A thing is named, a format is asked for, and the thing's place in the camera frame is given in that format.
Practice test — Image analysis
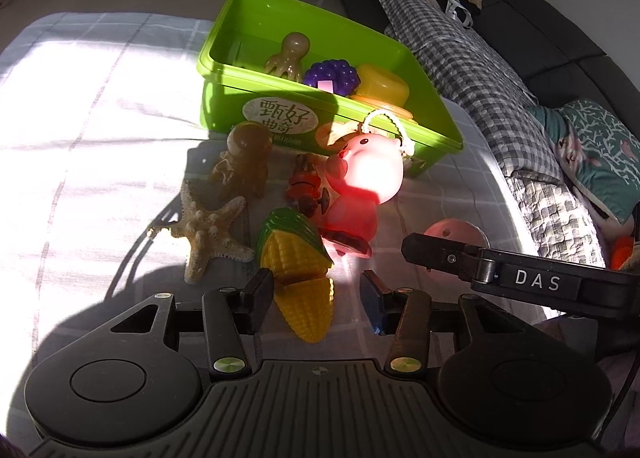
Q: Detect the yellow corn toy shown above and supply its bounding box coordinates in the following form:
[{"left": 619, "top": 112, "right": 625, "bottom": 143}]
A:
[{"left": 259, "top": 229, "right": 336, "bottom": 344}]

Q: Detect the green corn husk toy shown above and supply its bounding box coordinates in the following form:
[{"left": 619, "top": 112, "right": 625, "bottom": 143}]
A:
[{"left": 256, "top": 207, "right": 333, "bottom": 273}]

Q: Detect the grey checkered tablecloth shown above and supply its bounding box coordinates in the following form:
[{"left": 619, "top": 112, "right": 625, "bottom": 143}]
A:
[{"left": 1, "top": 14, "right": 537, "bottom": 449}]

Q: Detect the pink clear capsule ball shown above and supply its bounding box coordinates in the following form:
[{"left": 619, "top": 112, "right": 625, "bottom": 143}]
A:
[{"left": 424, "top": 218, "right": 490, "bottom": 285}]

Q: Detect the dark grey sofa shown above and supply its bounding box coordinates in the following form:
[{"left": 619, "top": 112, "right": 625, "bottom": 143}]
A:
[{"left": 341, "top": 0, "right": 639, "bottom": 132}]

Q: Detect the yellow toy pot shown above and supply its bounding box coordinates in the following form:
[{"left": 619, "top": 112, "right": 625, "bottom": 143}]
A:
[{"left": 354, "top": 63, "right": 410, "bottom": 106}]

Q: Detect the orange toy pot lid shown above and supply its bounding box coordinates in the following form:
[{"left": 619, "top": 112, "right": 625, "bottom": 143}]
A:
[{"left": 350, "top": 95, "right": 413, "bottom": 121}]

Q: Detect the pink card pack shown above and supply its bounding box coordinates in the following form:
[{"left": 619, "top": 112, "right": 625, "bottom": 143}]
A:
[{"left": 317, "top": 80, "right": 334, "bottom": 94}]

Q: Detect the pink pig toy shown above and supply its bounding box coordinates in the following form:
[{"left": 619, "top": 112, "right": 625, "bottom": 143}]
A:
[{"left": 319, "top": 108, "right": 414, "bottom": 259}]

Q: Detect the teal patterned pillow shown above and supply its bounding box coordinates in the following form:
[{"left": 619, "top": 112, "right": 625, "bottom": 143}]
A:
[{"left": 528, "top": 99, "right": 639, "bottom": 242}]

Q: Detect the beige starfish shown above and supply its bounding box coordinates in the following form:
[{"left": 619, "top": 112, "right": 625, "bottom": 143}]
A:
[{"left": 148, "top": 179, "right": 255, "bottom": 285}]

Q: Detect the tan octopus toy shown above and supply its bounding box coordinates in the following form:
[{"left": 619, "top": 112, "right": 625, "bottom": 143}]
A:
[{"left": 264, "top": 32, "right": 310, "bottom": 83}]

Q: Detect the checkered sofa blanket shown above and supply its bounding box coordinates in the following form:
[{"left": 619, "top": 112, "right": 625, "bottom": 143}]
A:
[{"left": 378, "top": 0, "right": 605, "bottom": 267}]

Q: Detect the brown octopus toy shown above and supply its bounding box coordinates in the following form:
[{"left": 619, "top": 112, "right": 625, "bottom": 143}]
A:
[{"left": 209, "top": 121, "right": 272, "bottom": 200}]

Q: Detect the purple grape toy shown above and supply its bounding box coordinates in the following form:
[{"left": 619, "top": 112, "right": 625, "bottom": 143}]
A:
[{"left": 303, "top": 59, "right": 360, "bottom": 97}]

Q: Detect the green plastic bin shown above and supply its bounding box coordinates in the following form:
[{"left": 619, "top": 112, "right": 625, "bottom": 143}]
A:
[{"left": 195, "top": 0, "right": 464, "bottom": 179}]

